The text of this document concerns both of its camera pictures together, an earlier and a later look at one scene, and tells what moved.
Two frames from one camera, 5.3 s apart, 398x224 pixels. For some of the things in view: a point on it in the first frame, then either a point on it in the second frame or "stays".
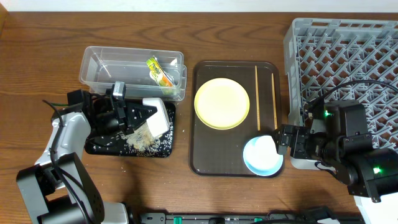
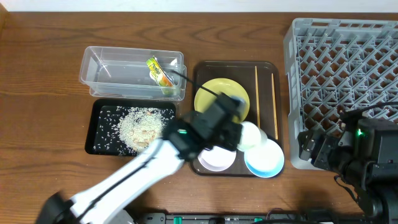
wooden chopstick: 275,113 stays
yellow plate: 222,103 stays
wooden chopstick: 259,119 stays
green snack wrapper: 157,73 stays
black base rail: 252,218 stays
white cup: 263,153 → 251,136
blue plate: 260,156 stays
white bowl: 158,123 → 216,158
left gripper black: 122,115 → 226,104
